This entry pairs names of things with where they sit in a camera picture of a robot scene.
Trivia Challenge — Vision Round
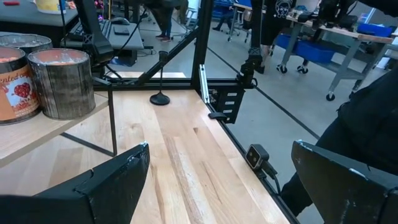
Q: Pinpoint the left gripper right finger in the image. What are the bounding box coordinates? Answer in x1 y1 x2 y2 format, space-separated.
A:
291 140 398 224

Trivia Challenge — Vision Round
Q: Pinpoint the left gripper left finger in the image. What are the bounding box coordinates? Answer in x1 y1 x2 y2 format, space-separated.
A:
0 142 151 224

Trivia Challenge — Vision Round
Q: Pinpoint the grey candle tin orange wax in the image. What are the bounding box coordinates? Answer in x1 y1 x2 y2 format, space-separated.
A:
0 46 40 126

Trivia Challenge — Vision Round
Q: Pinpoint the person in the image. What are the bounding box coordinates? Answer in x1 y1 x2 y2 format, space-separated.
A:
145 0 190 43
212 4 238 32
279 67 398 218
259 0 297 75

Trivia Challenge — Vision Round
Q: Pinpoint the black candlestick holder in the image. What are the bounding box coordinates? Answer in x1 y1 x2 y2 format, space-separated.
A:
149 50 171 106

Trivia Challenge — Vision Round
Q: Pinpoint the black table clamp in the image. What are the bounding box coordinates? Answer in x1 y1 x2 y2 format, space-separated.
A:
207 111 228 121

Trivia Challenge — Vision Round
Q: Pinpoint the large blue storage bin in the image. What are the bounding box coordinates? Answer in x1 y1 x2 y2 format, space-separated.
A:
275 33 337 65

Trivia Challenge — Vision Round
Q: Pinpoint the dark grey side desk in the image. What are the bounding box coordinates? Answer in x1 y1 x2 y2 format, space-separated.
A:
0 0 146 52

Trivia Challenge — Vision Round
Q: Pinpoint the black phone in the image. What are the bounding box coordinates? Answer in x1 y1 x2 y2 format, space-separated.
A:
113 26 131 36

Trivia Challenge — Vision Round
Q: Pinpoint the backlit black keyboard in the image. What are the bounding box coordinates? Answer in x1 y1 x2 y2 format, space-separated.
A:
70 20 113 41

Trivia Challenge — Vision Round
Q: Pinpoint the wooden rolling workbench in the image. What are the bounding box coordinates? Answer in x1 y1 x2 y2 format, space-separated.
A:
285 12 396 102

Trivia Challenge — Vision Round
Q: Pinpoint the black jointed support pole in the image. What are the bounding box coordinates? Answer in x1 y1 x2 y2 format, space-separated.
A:
238 0 266 88

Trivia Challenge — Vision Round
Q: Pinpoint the small blue box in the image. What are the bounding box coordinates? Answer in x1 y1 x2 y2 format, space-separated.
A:
356 22 394 39

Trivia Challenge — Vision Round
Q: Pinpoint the black bench equipment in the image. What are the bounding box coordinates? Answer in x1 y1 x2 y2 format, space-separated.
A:
317 0 359 31

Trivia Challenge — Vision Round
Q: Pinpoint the white yellow tub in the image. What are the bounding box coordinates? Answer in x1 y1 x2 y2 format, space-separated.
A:
35 0 67 15

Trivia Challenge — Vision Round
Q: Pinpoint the black camera cable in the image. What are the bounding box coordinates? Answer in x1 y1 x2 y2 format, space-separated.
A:
260 161 282 197

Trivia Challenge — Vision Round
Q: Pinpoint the small black table camera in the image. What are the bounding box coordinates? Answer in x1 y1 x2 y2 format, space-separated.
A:
244 143 271 171

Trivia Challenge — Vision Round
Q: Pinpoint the wooden shelf black metal frame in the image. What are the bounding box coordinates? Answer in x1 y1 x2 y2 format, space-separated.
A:
0 77 118 169

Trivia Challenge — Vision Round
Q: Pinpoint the silver corner bracket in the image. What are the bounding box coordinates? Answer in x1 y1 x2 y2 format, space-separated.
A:
198 64 211 104

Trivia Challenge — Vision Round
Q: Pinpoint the black bracket on frame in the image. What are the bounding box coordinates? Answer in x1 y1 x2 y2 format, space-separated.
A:
213 88 247 124

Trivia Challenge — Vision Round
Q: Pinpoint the black aluminium table frame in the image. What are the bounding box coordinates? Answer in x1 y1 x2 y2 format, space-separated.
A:
93 0 301 224

